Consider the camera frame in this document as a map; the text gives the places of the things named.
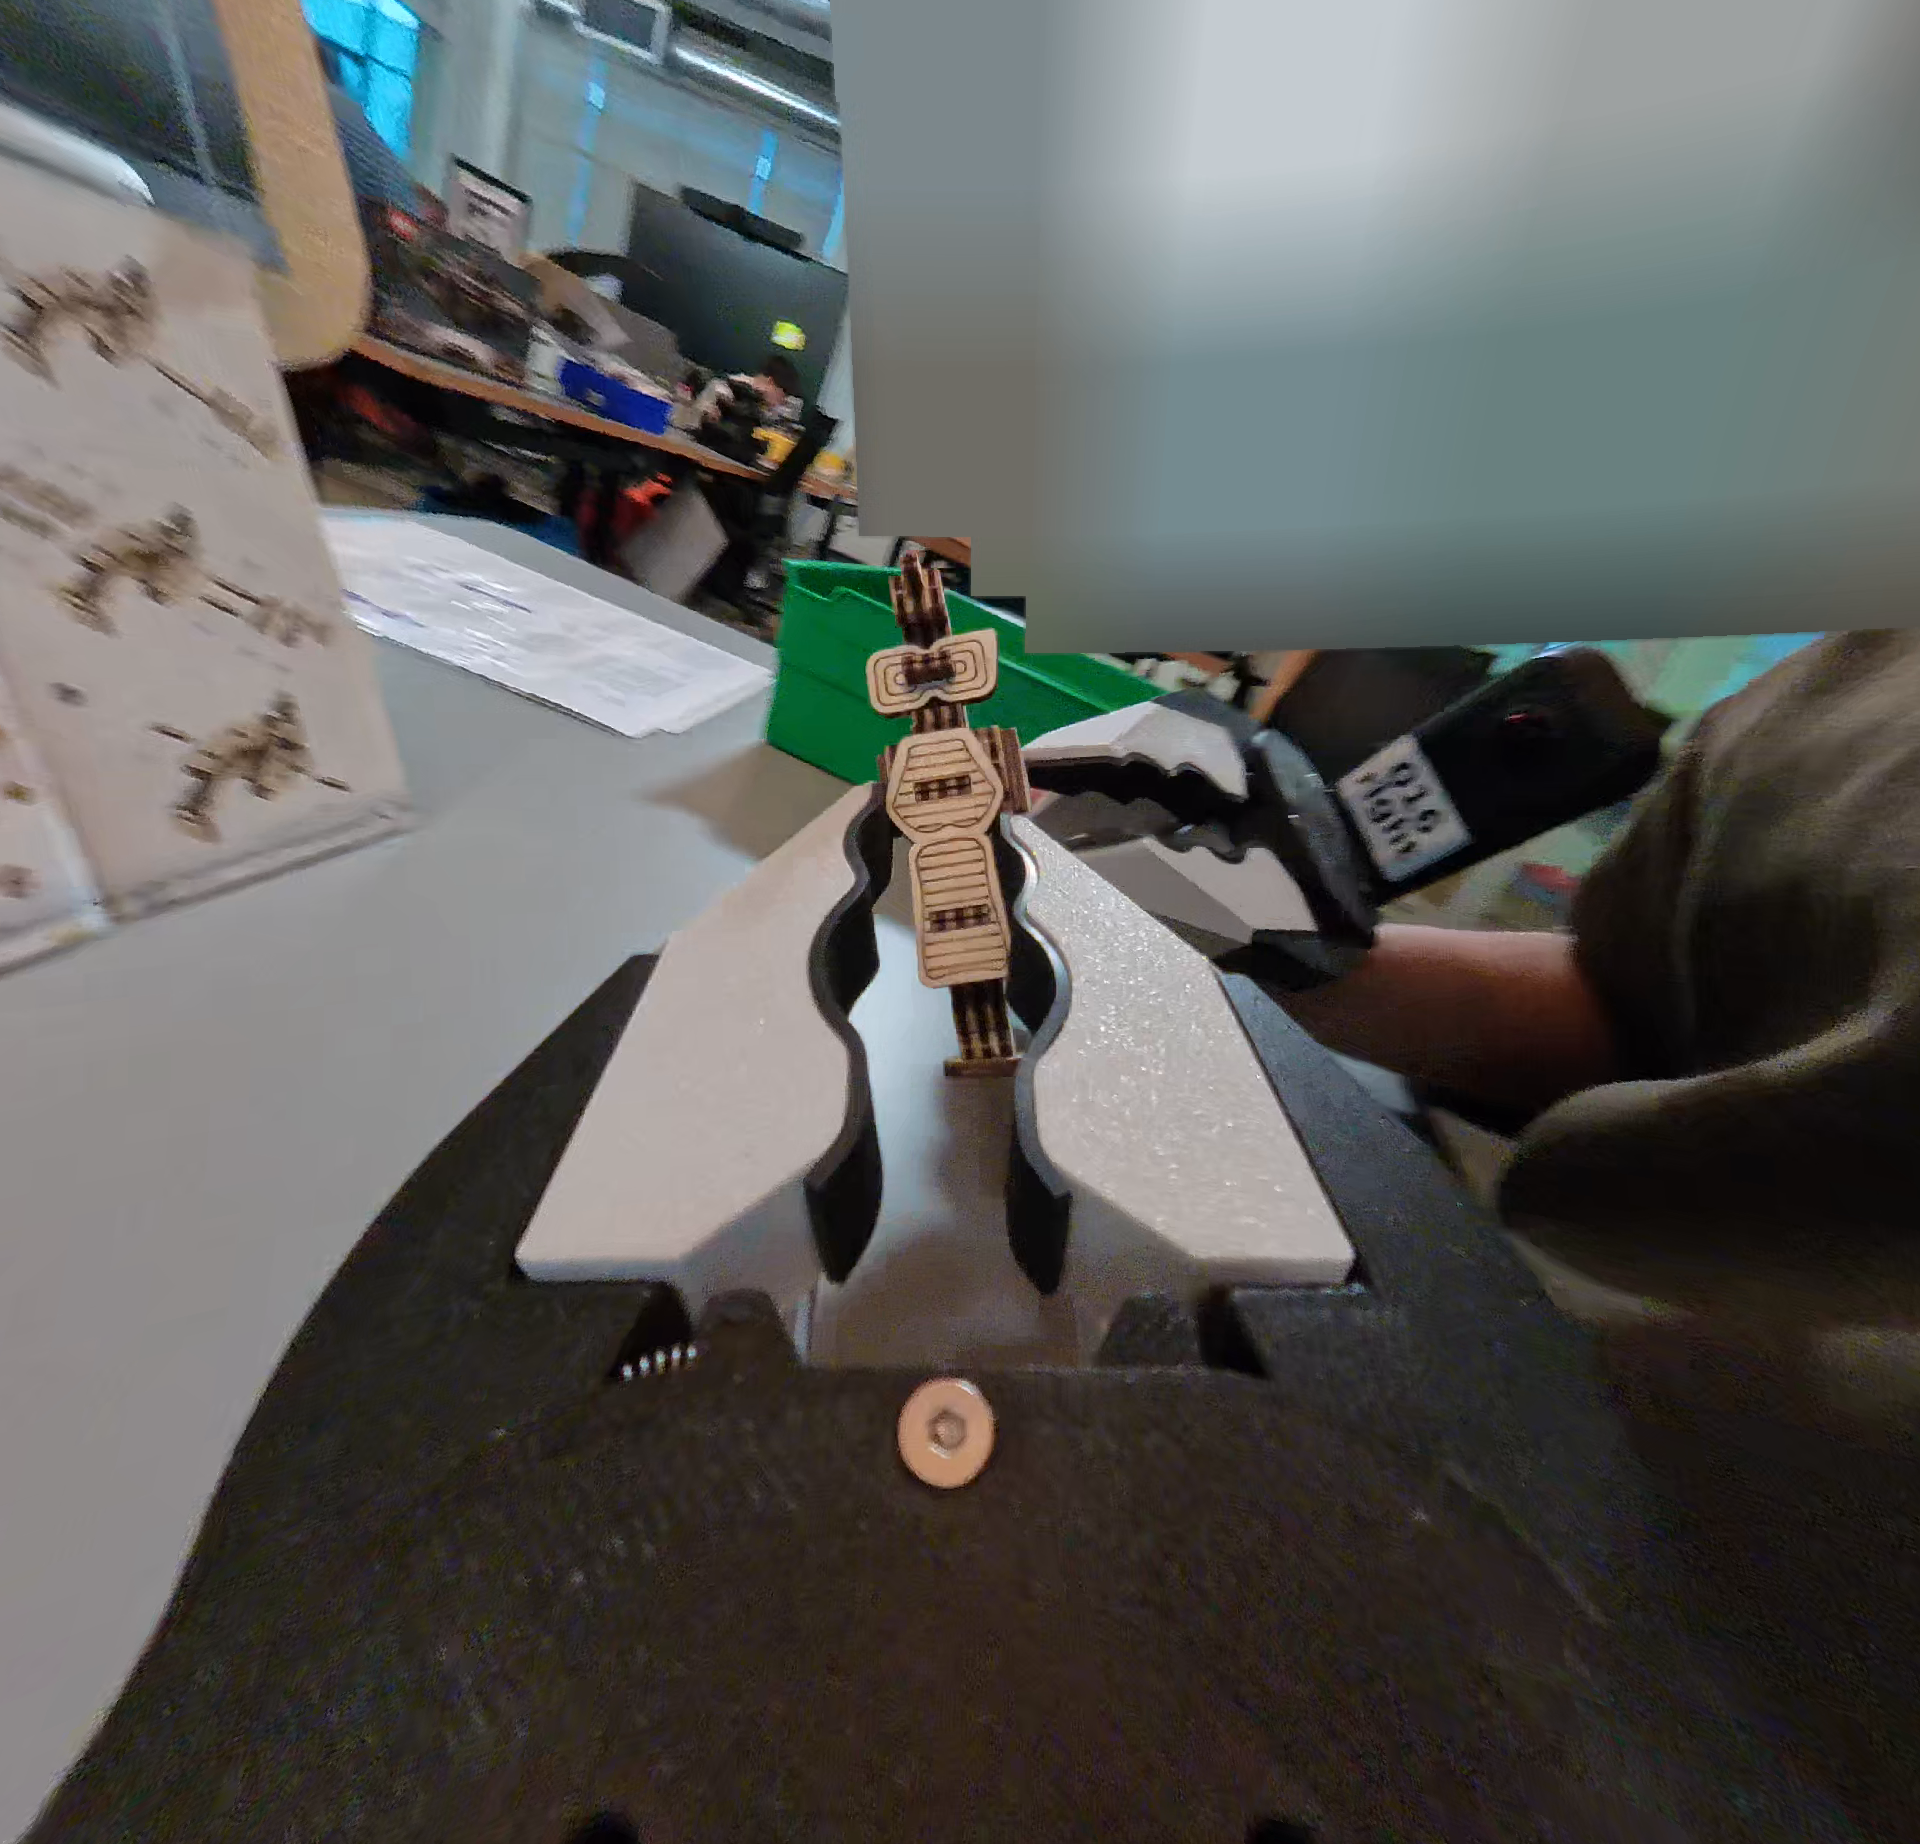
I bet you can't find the white printed paper sheet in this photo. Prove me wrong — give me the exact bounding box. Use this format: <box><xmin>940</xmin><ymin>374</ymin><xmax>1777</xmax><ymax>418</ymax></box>
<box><xmin>319</xmin><ymin>504</ymin><xmax>778</xmax><ymax>740</ymax></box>

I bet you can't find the model assembly instruction sheet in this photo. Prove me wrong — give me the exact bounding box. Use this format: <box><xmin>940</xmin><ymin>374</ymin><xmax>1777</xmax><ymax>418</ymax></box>
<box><xmin>0</xmin><ymin>149</ymin><xmax>417</xmax><ymax>978</ymax></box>

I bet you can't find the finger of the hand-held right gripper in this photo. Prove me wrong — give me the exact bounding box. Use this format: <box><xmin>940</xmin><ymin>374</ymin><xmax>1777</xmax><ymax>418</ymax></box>
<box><xmin>1025</xmin><ymin>699</ymin><xmax>1260</xmax><ymax>858</ymax></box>
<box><xmin>1032</xmin><ymin>811</ymin><xmax>1324</xmax><ymax>948</ymax></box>

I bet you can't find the long wooden workbench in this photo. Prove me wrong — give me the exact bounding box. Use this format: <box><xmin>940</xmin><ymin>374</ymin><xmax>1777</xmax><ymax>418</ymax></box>
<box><xmin>348</xmin><ymin>332</ymin><xmax>859</xmax><ymax>502</ymax></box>

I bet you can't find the large black monitor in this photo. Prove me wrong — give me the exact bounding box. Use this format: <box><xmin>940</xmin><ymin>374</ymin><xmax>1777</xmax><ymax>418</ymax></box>
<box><xmin>619</xmin><ymin>182</ymin><xmax>853</xmax><ymax>379</ymax></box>

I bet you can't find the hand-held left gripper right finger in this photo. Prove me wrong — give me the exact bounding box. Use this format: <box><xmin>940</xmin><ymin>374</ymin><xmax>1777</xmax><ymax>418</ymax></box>
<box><xmin>995</xmin><ymin>810</ymin><xmax>1362</xmax><ymax>1297</ymax></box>

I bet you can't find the green plastic bin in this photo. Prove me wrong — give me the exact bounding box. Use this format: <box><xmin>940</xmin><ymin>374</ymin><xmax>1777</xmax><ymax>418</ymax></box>
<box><xmin>762</xmin><ymin>559</ymin><xmax>1175</xmax><ymax>790</ymax></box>

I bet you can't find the blue plastic crate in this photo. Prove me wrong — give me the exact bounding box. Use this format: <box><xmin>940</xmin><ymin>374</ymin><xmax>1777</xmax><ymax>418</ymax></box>
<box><xmin>557</xmin><ymin>355</ymin><xmax>673</xmax><ymax>430</ymax></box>

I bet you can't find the small wooden model assembly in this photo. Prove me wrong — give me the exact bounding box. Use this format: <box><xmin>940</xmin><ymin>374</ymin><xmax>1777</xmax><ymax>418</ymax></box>
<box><xmin>867</xmin><ymin>549</ymin><xmax>1035</xmax><ymax>1082</ymax></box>

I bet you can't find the olive green shirt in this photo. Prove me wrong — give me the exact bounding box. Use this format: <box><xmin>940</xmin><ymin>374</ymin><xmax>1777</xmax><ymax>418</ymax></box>
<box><xmin>1497</xmin><ymin>625</ymin><xmax>1920</xmax><ymax>1844</ymax></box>

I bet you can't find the grey desk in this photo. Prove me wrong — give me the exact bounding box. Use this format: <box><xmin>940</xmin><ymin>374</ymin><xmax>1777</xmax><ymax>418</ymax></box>
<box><xmin>0</xmin><ymin>504</ymin><xmax>1249</xmax><ymax>1844</ymax></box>

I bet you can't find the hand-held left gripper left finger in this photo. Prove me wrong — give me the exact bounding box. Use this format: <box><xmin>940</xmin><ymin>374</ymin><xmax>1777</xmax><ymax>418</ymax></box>
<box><xmin>513</xmin><ymin>794</ymin><xmax>889</xmax><ymax>1327</ymax></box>

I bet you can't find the person's right forearm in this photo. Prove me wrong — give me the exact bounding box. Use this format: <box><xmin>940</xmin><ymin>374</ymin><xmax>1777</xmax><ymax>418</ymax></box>
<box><xmin>1287</xmin><ymin>919</ymin><xmax>1620</xmax><ymax>1128</ymax></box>

